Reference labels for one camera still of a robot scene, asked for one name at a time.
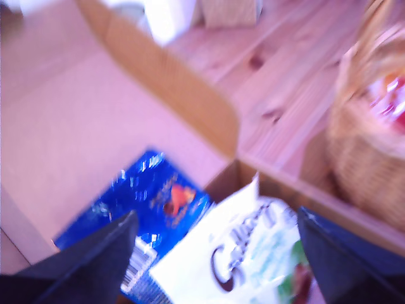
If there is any white Galaxy truffle eggs bag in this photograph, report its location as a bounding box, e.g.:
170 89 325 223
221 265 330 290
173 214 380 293
148 172 318 304

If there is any blue chocolate eggs bag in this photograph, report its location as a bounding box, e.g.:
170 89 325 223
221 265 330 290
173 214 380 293
53 149 212 304

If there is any woven wicker basket with handle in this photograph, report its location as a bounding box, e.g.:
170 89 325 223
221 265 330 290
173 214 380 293
325 0 405 236

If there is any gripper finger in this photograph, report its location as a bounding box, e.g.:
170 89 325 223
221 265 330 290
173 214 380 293
298 206 405 304
18 210 140 304

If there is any brown cardboard box with lid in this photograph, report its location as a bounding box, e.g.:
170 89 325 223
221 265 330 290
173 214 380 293
0 0 405 304

